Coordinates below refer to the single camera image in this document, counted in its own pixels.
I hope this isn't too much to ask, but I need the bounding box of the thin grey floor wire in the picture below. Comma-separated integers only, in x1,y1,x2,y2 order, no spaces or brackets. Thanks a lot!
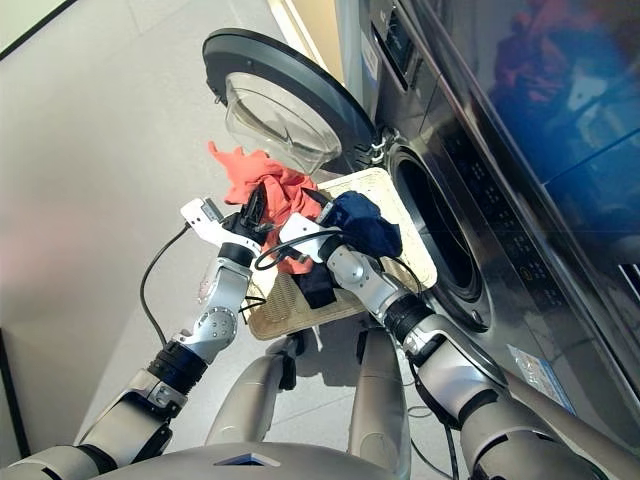
406,403,454,480

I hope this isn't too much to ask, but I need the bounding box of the black wheeled basket stand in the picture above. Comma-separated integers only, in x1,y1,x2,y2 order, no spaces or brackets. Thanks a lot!
278,323,370,392

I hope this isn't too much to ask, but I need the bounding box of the small blue sticker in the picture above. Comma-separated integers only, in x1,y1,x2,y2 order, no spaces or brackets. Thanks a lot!
361,38,381,82

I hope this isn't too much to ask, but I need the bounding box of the silver robot leg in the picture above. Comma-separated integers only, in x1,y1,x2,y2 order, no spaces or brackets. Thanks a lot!
346,323,413,480
204,343,302,447

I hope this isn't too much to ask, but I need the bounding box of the orange garment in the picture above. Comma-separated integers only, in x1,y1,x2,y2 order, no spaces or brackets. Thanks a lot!
206,140,327,276

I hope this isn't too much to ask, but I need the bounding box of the round washing machine door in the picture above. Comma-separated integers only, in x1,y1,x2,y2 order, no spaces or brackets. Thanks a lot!
201,27,382,177

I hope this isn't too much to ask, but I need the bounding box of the grey washing machine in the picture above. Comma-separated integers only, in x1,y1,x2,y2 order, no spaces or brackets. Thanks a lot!
344,0,640,480

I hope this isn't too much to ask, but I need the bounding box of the pale woven basket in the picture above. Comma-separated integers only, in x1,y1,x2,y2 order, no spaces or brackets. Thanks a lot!
244,166,439,342

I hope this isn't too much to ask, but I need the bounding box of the blue white energy label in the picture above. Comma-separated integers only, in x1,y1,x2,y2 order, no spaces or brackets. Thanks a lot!
506,343,577,417

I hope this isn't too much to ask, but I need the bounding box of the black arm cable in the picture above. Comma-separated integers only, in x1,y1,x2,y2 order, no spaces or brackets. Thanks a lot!
139,222,202,347
253,227,462,480

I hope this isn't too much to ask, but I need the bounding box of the black garment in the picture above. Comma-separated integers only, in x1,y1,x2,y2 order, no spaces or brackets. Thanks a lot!
294,261,338,310

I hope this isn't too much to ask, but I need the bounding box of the silver robot torso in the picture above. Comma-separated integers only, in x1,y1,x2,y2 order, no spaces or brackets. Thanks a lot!
106,441,402,480

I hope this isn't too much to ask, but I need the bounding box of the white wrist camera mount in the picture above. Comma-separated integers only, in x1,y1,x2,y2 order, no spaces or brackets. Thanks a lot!
179,196,267,252
278,213,347,265

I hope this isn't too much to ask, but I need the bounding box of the navy blue garment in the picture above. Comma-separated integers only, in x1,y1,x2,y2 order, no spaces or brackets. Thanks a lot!
329,190,404,258

